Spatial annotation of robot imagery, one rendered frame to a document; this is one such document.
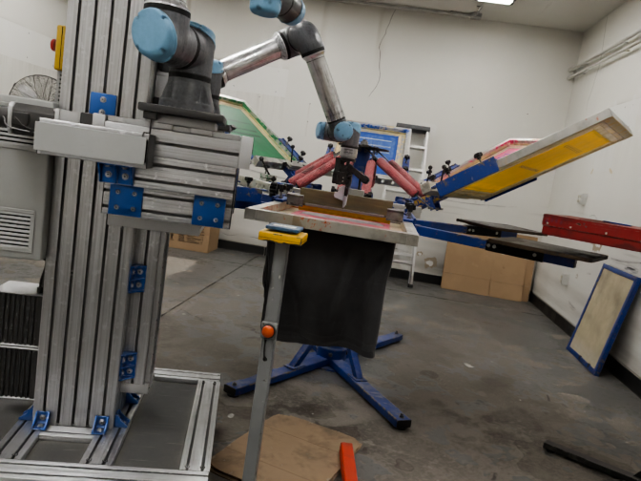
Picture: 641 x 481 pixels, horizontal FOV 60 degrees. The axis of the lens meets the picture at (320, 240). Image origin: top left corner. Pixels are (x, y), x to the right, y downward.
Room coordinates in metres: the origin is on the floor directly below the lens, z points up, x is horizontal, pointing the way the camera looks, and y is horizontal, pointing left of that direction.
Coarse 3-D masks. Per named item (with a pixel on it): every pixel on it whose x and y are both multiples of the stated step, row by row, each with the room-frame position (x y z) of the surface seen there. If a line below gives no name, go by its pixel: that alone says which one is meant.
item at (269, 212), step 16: (256, 208) 1.89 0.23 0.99; (272, 208) 2.14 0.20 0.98; (288, 224) 1.85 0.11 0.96; (304, 224) 1.85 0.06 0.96; (320, 224) 1.84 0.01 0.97; (336, 224) 1.84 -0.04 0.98; (352, 224) 1.83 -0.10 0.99; (384, 240) 1.82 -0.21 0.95; (400, 240) 1.81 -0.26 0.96; (416, 240) 1.81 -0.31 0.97
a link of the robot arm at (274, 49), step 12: (276, 36) 2.29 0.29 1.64; (252, 48) 2.26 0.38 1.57; (264, 48) 2.26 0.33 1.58; (276, 48) 2.27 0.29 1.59; (288, 48) 2.28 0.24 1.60; (228, 60) 2.22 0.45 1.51; (240, 60) 2.23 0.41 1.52; (252, 60) 2.24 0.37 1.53; (264, 60) 2.27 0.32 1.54; (228, 72) 2.22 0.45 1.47; (240, 72) 2.24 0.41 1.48
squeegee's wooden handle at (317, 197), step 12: (300, 192) 2.45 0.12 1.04; (312, 192) 2.44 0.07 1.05; (324, 192) 2.44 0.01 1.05; (324, 204) 2.44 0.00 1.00; (336, 204) 2.43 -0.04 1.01; (348, 204) 2.43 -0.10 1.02; (360, 204) 2.42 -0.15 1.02; (372, 204) 2.42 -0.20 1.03; (384, 204) 2.41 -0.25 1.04; (384, 216) 2.41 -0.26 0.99
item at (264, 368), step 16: (272, 240) 1.62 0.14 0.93; (288, 240) 1.61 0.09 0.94; (304, 240) 1.68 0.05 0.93; (272, 272) 1.66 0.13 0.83; (272, 288) 1.66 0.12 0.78; (272, 304) 1.66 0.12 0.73; (272, 320) 1.66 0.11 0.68; (272, 352) 1.66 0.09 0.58; (256, 384) 1.66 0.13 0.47; (256, 400) 1.66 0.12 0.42; (256, 416) 1.66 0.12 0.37; (256, 432) 1.66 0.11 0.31; (256, 448) 1.66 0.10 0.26; (256, 464) 1.66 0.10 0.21
